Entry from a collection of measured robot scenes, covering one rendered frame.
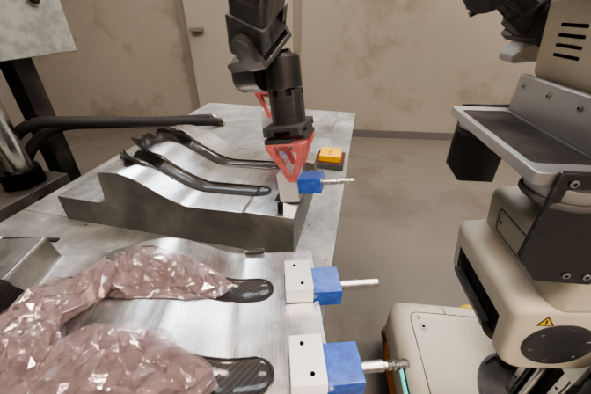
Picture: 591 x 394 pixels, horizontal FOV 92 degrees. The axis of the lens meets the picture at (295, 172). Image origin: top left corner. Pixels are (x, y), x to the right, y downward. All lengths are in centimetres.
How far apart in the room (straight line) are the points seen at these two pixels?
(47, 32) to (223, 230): 90
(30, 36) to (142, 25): 231
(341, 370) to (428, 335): 80
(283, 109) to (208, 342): 33
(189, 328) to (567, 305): 52
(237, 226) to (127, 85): 326
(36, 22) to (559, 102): 126
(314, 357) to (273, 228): 23
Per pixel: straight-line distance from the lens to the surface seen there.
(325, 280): 42
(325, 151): 83
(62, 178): 105
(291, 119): 47
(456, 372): 111
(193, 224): 58
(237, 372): 38
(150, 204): 61
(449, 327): 119
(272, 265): 46
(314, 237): 59
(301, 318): 40
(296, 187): 50
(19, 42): 118
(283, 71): 46
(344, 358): 37
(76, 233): 74
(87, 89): 401
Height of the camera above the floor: 119
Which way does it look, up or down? 30 degrees down
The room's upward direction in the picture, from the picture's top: straight up
